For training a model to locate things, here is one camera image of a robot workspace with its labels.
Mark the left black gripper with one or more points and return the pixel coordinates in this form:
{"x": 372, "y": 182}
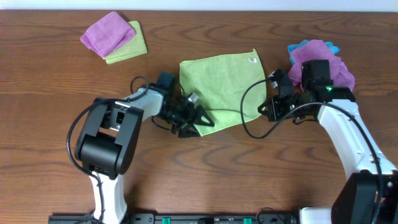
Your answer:
{"x": 186, "y": 119}

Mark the folded purple cloth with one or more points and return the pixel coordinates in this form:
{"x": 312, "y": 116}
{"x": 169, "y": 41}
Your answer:
{"x": 108, "y": 34}

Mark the folded green cloth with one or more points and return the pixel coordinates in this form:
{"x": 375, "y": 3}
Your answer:
{"x": 135, "y": 47}

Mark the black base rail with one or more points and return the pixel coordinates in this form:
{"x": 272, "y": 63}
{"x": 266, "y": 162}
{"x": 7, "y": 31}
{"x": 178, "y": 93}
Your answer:
{"x": 263, "y": 218}

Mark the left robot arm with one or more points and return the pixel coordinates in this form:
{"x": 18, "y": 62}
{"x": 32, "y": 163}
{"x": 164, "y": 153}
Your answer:
{"x": 108, "y": 140}

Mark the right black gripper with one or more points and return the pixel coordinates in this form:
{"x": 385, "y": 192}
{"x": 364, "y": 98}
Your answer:
{"x": 275, "y": 114}

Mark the green microfiber cloth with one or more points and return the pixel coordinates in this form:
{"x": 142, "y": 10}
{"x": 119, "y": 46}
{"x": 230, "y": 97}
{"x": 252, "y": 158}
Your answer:
{"x": 230, "y": 87}

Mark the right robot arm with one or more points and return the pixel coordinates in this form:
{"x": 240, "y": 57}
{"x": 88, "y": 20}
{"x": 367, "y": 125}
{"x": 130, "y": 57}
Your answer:
{"x": 370, "y": 192}

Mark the crumpled purple cloth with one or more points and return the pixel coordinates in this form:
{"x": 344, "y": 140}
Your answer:
{"x": 319, "y": 50}

